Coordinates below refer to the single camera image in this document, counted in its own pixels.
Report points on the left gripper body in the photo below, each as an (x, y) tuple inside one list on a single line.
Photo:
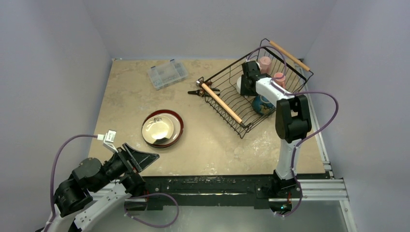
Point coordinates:
[(124, 163)]

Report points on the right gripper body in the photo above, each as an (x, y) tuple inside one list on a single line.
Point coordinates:
[(250, 68)]

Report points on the white two-handled soup cup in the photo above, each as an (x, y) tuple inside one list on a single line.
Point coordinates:
[(238, 85)]

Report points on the light pink faceted mug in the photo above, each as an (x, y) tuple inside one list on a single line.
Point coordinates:
[(265, 64)]

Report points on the salmon pink mug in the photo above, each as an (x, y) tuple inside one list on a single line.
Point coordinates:
[(280, 79)]

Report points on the brown bowl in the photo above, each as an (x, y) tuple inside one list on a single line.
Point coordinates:
[(262, 106)]

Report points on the beige round plate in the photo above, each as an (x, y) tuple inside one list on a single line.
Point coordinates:
[(161, 130)]

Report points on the red black lacquer plate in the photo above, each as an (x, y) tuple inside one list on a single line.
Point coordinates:
[(162, 111)]

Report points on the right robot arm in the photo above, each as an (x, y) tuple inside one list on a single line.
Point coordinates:
[(292, 121)]

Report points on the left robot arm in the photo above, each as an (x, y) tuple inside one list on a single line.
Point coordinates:
[(94, 189)]

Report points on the clear plastic organizer box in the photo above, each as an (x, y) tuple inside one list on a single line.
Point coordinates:
[(167, 74)]

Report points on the black wire dish rack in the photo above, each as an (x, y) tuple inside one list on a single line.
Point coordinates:
[(297, 74)]

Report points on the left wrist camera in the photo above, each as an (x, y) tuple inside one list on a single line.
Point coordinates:
[(108, 140)]

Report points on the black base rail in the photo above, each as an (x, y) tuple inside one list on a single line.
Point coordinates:
[(254, 190)]

